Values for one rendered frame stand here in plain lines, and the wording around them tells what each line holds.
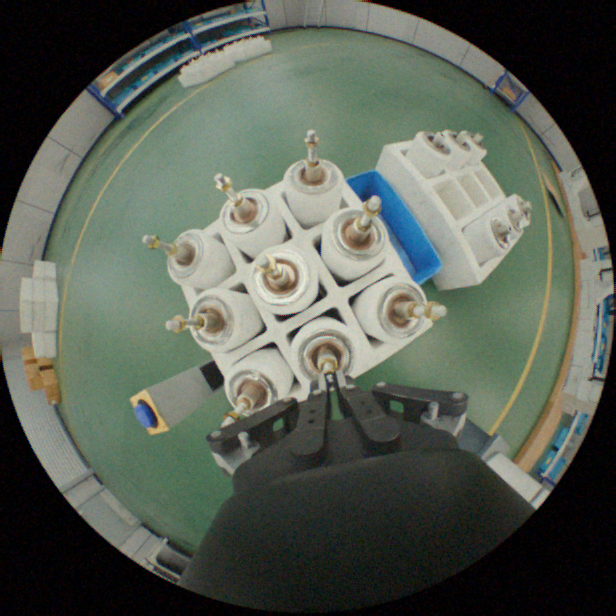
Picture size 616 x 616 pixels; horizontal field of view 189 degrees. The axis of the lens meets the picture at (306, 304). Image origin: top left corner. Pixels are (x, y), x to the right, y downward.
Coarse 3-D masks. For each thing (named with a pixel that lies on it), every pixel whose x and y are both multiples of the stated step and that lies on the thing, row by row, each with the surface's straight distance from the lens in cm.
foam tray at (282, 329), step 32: (352, 192) 39; (288, 224) 35; (320, 224) 34; (320, 256) 43; (192, 288) 39; (224, 288) 35; (320, 288) 42; (352, 288) 31; (288, 320) 31; (352, 320) 31; (224, 352) 36; (288, 352) 32; (384, 352) 34
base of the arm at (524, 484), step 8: (488, 456) 52; (496, 456) 53; (504, 456) 54; (488, 464) 51; (496, 464) 51; (504, 464) 52; (512, 464) 53; (504, 472) 50; (512, 472) 51; (520, 472) 51; (512, 480) 50; (520, 480) 50; (528, 480) 51; (520, 488) 49; (528, 488) 49; (536, 488) 50; (528, 496) 49
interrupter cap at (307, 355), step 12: (312, 336) 24; (324, 336) 24; (336, 336) 24; (300, 348) 24; (312, 348) 24; (324, 348) 24; (336, 348) 24; (348, 348) 24; (300, 360) 24; (312, 360) 24; (348, 360) 25; (312, 372) 25; (348, 372) 25
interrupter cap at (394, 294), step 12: (396, 288) 26; (408, 288) 27; (384, 300) 25; (396, 300) 26; (408, 300) 27; (420, 300) 27; (384, 312) 25; (384, 324) 25; (396, 324) 26; (408, 324) 27; (420, 324) 27; (396, 336) 26; (408, 336) 27
